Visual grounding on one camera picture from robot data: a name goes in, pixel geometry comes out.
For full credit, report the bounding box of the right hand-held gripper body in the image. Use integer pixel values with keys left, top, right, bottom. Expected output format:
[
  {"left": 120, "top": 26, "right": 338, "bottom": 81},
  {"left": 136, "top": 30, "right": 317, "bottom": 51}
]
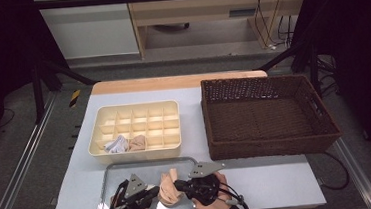
[{"left": 182, "top": 160, "right": 229, "bottom": 209}]

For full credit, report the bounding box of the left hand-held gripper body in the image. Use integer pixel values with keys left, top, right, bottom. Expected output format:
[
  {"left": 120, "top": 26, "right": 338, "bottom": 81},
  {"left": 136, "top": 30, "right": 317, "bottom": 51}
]
[{"left": 110, "top": 172, "right": 153, "bottom": 209}]

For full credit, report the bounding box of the peach sock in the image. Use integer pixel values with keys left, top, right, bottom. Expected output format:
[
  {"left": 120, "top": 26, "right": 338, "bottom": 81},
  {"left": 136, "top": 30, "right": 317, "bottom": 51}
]
[{"left": 156, "top": 167, "right": 186, "bottom": 208}]

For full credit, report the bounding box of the clear plastic lid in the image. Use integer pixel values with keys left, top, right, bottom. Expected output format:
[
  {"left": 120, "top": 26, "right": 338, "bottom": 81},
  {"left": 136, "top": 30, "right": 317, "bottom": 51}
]
[{"left": 92, "top": 156, "right": 204, "bottom": 209}]

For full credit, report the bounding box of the cream compartment storage box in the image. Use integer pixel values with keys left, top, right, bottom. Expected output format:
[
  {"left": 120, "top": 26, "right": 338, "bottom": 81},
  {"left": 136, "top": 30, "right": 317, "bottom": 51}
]
[{"left": 84, "top": 99, "right": 185, "bottom": 166}]

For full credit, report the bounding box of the beige sock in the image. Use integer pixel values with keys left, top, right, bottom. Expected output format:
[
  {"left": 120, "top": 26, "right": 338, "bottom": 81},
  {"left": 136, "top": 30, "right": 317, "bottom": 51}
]
[
  {"left": 127, "top": 136, "right": 142, "bottom": 153},
  {"left": 135, "top": 134, "right": 149, "bottom": 151}
]

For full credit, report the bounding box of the white sock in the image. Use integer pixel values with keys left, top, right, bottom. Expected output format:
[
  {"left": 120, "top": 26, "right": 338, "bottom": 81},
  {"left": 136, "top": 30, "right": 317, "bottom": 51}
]
[
  {"left": 112, "top": 133, "right": 130, "bottom": 154},
  {"left": 102, "top": 138, "right": 121, "bottom": 155}
]

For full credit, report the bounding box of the brown wicker basket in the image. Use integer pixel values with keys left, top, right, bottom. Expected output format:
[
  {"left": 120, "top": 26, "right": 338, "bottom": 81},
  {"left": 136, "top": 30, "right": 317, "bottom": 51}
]
[{"left": 199, "top": 68, "right": 345, "bottom": 162}]

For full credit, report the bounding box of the person's right hand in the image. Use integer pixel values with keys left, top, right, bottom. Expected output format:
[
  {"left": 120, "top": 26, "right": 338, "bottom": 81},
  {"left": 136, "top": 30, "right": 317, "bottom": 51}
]
[{"left": 189, "top": 170, "right": 234, "bottom": 209}]

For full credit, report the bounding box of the yellow black striped tape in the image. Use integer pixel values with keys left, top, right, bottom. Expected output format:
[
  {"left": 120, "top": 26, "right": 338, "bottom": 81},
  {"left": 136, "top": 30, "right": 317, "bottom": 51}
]
[{"left": 67, "top": 89, "right": 83, "bottom": 109}]

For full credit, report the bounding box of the black metal stand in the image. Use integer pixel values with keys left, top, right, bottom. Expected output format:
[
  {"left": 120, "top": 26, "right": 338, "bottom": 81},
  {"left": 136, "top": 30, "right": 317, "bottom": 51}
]
[
  {"left": 29, "top": 54, "right": 101, "bottom": 124},
  {"left": 254, "top": 38, "right": 324, "bottom": 103}
]

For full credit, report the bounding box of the white cabinet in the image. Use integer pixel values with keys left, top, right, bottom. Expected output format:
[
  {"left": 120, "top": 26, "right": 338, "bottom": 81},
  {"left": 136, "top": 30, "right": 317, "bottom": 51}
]
[{"left": 33, "top": 0, "right": 140, "bottom": 63}]

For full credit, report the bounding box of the wooden desk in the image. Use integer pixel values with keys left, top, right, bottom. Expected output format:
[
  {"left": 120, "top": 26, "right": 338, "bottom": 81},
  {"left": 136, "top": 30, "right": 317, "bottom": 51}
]
[{"left": 124, "top": 0, "right": 317, "bottom": 61}]

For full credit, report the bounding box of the right hand-held gripper cable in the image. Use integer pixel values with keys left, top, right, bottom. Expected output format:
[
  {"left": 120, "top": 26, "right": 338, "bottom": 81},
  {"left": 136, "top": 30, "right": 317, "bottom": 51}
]
[{"left": 218, "top": 179, "right": 254, "bottom": 209}]

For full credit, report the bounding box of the aluminium rail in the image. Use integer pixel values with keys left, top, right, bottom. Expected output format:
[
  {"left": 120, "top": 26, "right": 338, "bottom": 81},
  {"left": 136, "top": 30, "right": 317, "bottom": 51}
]
[
  {"left": 331, "top": 134, "right": 371, "bottom": 209},
  {"left": 0, "top": 90, "right": 67, "bottom": 209}
]

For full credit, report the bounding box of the thin black floor cable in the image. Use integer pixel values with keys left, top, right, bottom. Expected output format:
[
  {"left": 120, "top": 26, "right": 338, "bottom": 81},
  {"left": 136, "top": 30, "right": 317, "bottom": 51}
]
[{"left": 0, "top": 107, "right": 18, "bottom": 131}]

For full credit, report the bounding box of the black cable bundle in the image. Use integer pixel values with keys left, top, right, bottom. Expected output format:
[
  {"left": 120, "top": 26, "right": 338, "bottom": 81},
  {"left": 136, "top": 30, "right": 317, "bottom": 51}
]
[{"left": 314, "top": 53, "right": 341, "bottom": 99}]

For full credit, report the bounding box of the yellow cable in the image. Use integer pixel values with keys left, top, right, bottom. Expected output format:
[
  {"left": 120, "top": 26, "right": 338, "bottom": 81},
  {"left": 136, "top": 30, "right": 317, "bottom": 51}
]
[{"left": 264, "top": 0, "right": 287, "bottom": 49}]

